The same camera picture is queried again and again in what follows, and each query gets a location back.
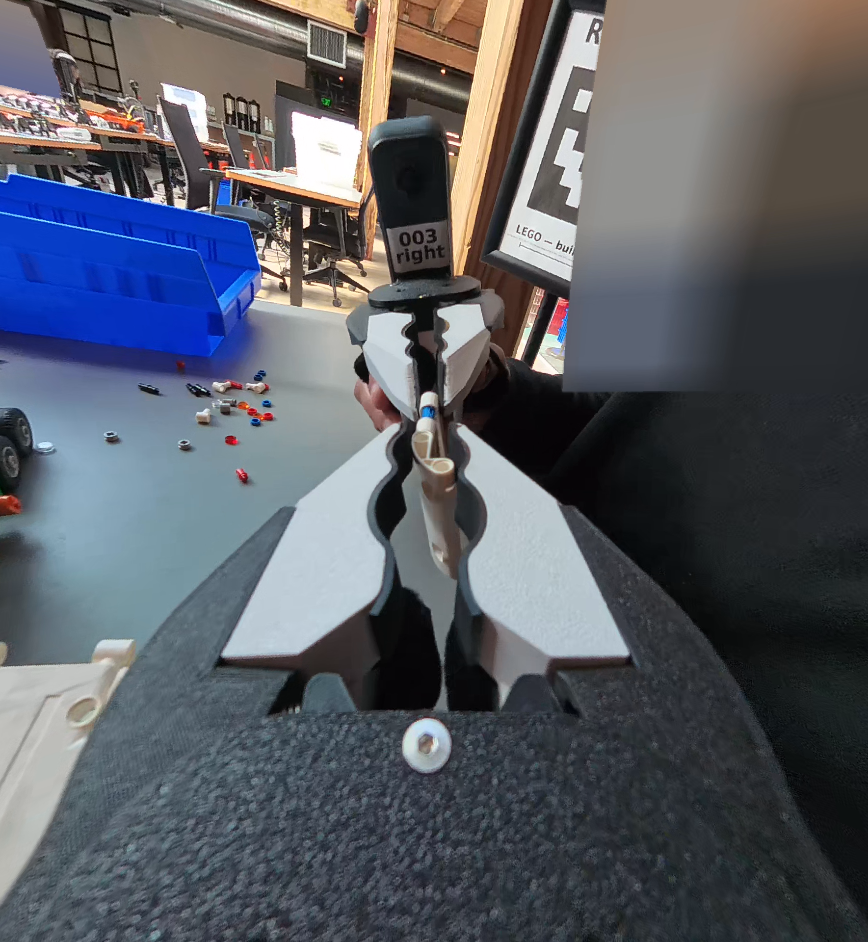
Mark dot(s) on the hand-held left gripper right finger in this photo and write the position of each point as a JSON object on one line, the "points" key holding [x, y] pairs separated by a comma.
{"points": [[544, 581]]}

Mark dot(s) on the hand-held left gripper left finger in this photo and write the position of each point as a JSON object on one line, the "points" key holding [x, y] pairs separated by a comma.
{"points": [[316, 581]]}

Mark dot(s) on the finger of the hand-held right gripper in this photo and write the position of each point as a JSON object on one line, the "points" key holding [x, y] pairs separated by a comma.
{"points": [[386, 353], [467, 353]]}

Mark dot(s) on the blue white Lego pin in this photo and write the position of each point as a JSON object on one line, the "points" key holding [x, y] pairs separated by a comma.
{"points": [[428, 403]]}

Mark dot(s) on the white lego beam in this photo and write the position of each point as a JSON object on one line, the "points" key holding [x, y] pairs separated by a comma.
{"points": [[420, 445], [441, 530]]}

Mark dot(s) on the person's right forearm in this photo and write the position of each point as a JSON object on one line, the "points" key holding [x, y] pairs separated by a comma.
{"points": [[544, 419]]}

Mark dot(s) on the white lego garbage container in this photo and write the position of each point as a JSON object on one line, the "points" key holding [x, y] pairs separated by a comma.
{"points": [[7, 736]]}

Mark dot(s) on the person's right hand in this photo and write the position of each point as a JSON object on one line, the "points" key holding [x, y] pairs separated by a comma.
{"points": [[376, 408]]}

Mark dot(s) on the white desk screen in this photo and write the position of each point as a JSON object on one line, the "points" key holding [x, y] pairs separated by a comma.
{"points": [[327, 154]]}

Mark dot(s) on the black office chair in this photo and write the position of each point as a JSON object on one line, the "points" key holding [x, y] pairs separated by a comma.
{"points": [[331, 243], [187, 154]]}

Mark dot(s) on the wooden office desk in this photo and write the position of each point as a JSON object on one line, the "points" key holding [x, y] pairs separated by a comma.
{"points": [[294, 193]]}

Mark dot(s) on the framed marker sign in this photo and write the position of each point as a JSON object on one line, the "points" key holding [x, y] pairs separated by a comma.
{"points": [[537, 228]]}

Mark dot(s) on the scatter of coloured round studs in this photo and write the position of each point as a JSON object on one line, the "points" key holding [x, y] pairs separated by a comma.
{"points": [[231, 440]]}

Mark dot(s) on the person's black clothing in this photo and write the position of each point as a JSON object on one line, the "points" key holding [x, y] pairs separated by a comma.
{"points": [[772, 589]]}

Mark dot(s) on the blue plastic bin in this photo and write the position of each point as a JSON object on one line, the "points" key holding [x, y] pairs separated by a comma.
{"points": [[110, 294]]}

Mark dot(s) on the long work table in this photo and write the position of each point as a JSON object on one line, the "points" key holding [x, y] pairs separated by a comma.
{"points": [[36, 136]]}

